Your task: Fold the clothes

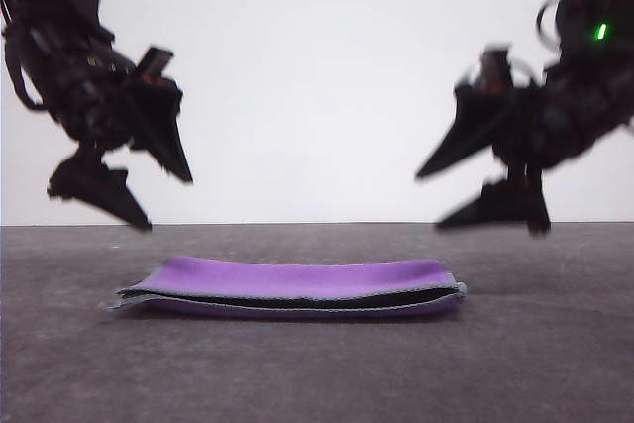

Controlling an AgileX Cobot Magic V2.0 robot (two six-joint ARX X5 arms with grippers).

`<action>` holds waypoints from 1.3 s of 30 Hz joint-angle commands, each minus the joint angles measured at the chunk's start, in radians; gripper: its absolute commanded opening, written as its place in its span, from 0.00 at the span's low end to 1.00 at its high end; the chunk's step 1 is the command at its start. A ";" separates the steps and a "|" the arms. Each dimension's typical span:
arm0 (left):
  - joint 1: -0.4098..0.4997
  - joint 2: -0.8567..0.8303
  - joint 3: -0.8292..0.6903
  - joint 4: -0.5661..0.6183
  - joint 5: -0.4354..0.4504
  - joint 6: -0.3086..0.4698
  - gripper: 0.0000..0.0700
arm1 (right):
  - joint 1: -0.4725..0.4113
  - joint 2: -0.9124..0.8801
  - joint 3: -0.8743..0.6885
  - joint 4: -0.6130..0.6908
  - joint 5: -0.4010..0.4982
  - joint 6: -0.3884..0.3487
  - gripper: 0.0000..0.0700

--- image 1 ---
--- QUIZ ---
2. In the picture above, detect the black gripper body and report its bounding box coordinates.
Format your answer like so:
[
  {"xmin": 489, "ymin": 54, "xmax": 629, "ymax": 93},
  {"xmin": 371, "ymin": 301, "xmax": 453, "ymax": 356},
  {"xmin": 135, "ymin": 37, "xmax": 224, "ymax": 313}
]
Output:
[
  {"xmin": 493, "ymin": 79, "xmax": 621, "ymax": 182},
  {"xmin": 53, "ymin": 64, "xmax": 180, "ymax": 167}
]

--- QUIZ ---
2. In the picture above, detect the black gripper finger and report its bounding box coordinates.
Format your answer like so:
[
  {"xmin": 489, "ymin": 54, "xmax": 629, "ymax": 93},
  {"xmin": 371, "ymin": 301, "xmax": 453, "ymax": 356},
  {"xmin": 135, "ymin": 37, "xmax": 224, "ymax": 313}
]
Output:
[
  {"xmin": 132, "ymin": 94, "xmax": 194, "ymax": 185},
  {"xmin": 434, "ymin": 178, "xmax": 552, "ymax": 236},
  {"xmin": 414, "ymin": 87, "xmax": 507, "ymax": 180},
  {"xmin": 47, "ymin": 159, "xmax": 154, "ymax": 233}
]

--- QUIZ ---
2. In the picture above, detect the purple towel with grey hem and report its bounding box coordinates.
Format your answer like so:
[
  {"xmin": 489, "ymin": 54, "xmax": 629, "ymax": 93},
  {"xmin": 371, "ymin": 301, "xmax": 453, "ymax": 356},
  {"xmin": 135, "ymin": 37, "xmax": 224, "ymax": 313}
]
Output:
[{"xmin": 102, "ymin": 255, "xmax": 468, "ymax": 321}]

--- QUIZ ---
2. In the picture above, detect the grey table cloth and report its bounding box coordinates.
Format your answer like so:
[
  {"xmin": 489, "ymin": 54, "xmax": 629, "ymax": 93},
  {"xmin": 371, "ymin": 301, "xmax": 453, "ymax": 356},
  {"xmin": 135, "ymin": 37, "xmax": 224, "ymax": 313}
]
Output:
[{"xmin": 0, "ymin": 222, "xmax": 634, "ymax": 423}]

